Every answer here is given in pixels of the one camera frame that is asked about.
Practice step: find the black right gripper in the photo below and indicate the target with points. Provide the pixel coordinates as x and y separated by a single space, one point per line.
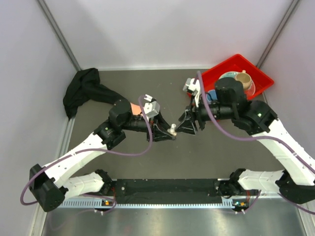
192 113

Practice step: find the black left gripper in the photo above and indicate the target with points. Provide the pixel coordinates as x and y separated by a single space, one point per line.
158 119

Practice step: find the white nail polish cap brush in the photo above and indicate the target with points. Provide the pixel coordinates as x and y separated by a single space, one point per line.
173 128

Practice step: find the beige nail polish bottle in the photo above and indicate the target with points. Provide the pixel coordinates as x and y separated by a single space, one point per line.
172 133

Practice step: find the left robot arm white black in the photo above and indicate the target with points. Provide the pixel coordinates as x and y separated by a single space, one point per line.
55 182

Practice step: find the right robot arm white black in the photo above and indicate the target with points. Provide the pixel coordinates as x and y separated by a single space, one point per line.
296 182

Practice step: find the mannequin hand with long nails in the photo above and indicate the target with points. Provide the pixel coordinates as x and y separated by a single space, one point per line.
136 109

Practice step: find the small blue round lid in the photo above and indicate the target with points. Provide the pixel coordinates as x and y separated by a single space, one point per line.
211 95

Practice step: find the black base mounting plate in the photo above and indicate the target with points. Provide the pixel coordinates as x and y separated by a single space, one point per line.
170 191

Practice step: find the red and teal plate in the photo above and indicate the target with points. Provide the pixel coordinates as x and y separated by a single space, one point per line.
249 92

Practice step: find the beige ceramic cup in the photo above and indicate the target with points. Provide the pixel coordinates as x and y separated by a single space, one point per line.
244 78

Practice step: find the red plastic tray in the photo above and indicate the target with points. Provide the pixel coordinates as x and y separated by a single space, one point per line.
237 63

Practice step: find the black sleeve cloth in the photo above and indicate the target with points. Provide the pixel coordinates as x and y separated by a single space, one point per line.
86 86

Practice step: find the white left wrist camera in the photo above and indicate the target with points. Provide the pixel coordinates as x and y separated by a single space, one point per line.
152 107

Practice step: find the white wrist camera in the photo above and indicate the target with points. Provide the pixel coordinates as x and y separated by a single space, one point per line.
192 87
152 107

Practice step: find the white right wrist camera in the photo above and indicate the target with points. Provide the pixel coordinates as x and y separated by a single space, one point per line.
192 87

